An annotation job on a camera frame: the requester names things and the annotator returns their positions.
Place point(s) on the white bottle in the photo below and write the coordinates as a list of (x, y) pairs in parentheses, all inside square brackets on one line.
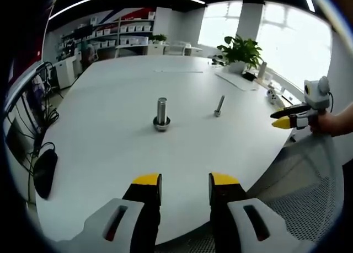
[(262, 69)]

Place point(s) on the white game controller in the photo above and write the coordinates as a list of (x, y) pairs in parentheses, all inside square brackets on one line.
[(272, 96)]

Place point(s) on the large window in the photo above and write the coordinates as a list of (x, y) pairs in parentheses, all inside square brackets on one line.
[(289, 43)]

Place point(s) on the white paper sheet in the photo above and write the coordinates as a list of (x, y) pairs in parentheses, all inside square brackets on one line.
[(237, 80)]

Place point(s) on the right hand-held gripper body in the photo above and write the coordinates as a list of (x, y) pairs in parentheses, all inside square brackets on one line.
[(317, 96)]

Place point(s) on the white cabinet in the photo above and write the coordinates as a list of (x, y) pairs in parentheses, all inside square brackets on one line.
[(66, 72)]

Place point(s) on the thick threaded steel stud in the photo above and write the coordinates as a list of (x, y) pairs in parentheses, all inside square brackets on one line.
[(162, 108)]

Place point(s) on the shelf with white bins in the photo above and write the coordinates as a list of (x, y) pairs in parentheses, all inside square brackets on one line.
[(124, 28)]

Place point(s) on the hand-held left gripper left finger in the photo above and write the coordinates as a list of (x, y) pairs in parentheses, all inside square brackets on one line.
[(132, 217)]

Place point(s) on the thin threaded steel stud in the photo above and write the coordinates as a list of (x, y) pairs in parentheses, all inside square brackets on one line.
[(220, 104)]

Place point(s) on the computer monitor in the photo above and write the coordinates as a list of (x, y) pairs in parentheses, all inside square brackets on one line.
[(34, 90)]

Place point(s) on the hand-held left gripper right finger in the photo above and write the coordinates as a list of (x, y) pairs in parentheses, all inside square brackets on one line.
[(234, 222)]

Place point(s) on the black flat case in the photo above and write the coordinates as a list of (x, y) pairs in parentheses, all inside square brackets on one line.
[(248, 76)]

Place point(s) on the small potted green plant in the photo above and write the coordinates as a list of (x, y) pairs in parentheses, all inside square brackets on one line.
[(158, 38)]

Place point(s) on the person's right hand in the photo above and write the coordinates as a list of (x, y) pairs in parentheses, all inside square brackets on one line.
[(324, 124)]

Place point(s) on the grey mesh office chair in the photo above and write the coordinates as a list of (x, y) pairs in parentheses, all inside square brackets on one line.
[(306, 198)]

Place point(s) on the large potted green plant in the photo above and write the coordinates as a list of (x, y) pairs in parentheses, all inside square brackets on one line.
[(242, 50)]

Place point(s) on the black pen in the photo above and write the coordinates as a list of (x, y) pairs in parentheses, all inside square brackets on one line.
[(288, 97)]

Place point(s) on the large black washer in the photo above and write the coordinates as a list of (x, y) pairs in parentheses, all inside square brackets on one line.
[(155, 122)]

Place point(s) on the black computer mouse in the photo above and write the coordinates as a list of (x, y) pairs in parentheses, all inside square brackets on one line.
[(45, 173)]

